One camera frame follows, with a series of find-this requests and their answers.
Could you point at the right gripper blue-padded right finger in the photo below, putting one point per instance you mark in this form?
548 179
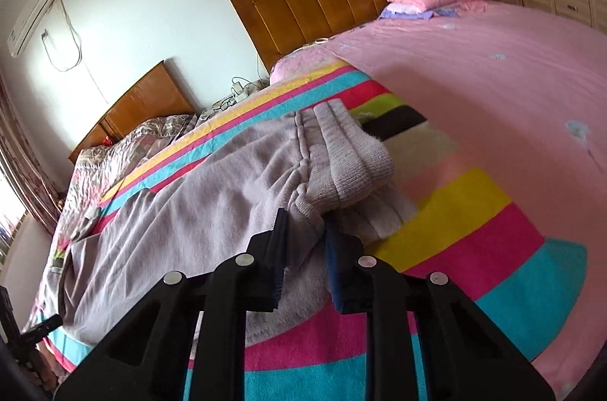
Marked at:
424 336

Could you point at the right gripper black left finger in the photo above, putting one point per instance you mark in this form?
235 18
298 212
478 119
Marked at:
187 334

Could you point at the lilac sweatpants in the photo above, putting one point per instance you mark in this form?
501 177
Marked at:
306 162

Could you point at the rainbow striped blanket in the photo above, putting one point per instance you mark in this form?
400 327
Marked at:
427 230

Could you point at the floral pink grey quilt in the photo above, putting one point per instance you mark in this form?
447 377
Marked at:
98 168

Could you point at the pink patterned curtain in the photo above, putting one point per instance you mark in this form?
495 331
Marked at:
20 167

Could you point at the small wooden headboard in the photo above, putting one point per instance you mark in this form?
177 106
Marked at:
156 94

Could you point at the pink bed sheet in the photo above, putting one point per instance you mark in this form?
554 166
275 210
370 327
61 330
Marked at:
518 197

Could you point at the white power strip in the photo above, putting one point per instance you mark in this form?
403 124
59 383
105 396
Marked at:
239 91

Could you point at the nightstand with floral cloth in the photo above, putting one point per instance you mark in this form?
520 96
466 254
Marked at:
228 101

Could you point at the white wall air conditioner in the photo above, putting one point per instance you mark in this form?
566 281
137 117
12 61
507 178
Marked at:
26 23

